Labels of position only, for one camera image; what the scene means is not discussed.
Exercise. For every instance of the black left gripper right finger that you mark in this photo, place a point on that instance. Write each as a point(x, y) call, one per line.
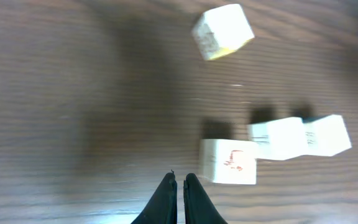
point(199, 208)

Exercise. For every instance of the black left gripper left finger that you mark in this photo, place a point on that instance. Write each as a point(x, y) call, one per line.
point(162, 206)

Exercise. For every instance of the acorn picture wooden block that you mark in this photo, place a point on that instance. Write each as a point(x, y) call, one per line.
point(227, 161)

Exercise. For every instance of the red printed wooden block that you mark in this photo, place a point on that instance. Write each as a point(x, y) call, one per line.
point(280, 139)

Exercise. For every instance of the yellow sided wooden block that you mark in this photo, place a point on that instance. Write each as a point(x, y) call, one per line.
point(222, 31)

